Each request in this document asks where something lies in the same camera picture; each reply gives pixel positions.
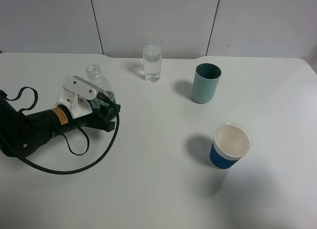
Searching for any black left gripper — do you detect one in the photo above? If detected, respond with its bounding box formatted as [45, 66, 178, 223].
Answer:
[71, 104, 121, 132]

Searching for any clear plastic water bottle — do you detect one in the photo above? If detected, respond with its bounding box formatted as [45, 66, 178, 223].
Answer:
[86, 64, 115, 109]

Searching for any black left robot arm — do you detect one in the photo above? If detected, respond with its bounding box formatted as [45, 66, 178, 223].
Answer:
[0, 91, 121, 157]

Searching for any light green cup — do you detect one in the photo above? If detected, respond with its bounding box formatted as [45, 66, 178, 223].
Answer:
[192, 63, 221, 104]

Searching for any blue white paper cup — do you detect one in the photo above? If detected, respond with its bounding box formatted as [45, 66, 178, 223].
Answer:
[210, 122, 253, 170]

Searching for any tall clear glass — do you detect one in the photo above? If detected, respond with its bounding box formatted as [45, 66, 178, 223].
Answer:
[143, 39, 162, 83]

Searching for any black braided camera cable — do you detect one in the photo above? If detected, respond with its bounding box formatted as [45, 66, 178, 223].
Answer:
[0, 91, 121, 175]

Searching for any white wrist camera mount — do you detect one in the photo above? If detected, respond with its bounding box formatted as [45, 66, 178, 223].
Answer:
[56, 76, 101, 119]

